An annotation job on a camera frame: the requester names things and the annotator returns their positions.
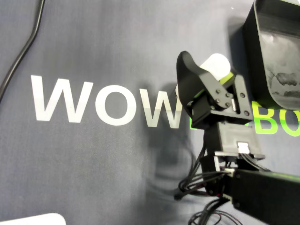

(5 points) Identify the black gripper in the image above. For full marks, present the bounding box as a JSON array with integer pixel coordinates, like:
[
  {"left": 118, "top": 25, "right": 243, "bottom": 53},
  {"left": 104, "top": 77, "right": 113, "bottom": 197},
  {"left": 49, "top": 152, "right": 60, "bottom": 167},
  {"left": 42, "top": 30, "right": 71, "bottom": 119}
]
[{"left": 176, "top": 51, "right": 254, "bottom": 130}]

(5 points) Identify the white plastic tube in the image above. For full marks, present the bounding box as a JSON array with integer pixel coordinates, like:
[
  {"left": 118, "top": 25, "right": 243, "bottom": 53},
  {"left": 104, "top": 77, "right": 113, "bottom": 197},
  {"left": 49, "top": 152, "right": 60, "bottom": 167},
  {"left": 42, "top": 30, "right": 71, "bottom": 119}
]
[{"left": 199, "top": 53, "right": 232, "bottom": 82}]

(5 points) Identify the white translucent plastic cup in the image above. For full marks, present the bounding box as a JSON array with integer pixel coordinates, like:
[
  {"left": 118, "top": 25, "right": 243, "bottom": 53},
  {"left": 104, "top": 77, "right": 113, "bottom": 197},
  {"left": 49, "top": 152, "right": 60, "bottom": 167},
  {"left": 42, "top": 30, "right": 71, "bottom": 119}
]
[{"left": 175, "top": 83, "right": 183, "bottom": 100}]

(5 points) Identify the black plastic bin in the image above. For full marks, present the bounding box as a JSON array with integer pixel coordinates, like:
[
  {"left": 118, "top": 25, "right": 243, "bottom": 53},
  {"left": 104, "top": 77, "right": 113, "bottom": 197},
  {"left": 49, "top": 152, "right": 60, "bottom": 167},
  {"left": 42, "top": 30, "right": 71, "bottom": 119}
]
[{"left": 242, "top": 0, "right": 300, "bottom": 110}]

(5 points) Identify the dark grey WOWROBO mat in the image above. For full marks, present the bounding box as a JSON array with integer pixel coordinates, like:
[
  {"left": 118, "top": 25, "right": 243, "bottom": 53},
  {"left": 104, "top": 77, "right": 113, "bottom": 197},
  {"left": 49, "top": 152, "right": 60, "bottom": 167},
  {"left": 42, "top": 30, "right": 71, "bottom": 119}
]
[{"left": 0, "top": 0, "right": 300, "bottom": 225}]

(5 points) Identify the white desk lamp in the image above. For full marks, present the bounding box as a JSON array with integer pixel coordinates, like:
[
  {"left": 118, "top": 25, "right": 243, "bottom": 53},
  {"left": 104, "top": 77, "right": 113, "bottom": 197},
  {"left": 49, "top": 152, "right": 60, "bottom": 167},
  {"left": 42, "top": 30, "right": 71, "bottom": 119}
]
[{"left": 0, "top": 212, "right": 67, "bottom": 225}]

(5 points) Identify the thin arm wire bundle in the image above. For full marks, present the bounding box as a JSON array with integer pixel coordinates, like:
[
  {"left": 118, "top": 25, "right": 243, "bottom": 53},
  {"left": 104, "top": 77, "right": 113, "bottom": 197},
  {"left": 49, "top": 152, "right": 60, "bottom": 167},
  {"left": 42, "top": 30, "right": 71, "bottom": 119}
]
[{"left": 187, "top": 198, "right": 236, "bottom": 225}]

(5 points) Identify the thick black cable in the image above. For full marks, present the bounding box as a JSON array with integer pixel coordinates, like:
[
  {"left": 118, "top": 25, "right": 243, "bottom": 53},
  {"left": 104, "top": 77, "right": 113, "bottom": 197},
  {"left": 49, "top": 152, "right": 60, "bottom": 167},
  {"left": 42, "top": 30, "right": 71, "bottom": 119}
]
[{"left": 0, "top": 0, "right": 46, "bottom": 100}]

